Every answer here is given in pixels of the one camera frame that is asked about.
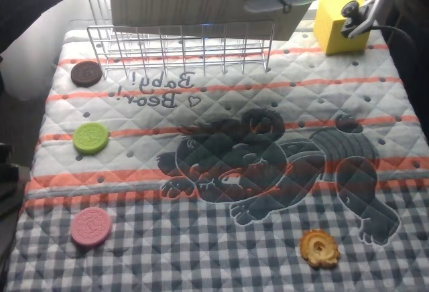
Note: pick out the green sandwich cookie toy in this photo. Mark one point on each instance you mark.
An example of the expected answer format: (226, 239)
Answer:
(90, 137)

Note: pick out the golden butter cookie toy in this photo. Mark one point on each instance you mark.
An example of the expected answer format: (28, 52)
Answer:
(319, 247)

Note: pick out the pink sandwich cookie toy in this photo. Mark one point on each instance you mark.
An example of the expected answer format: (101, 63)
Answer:
(90, 226)

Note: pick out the yellow foam block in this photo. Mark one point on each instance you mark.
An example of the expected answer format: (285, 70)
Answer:
(338, 27)

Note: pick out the brown sandwich cookie toy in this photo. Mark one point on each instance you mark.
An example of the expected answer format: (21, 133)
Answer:
(86, 74)

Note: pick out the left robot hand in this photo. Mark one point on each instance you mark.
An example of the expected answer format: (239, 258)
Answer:
(23, 7)

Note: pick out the webcam on silver clamp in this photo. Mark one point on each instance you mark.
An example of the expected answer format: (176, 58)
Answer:
(360, 14)

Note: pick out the grey quilt with printed bear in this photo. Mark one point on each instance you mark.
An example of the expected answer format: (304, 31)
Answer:
(214, 255)

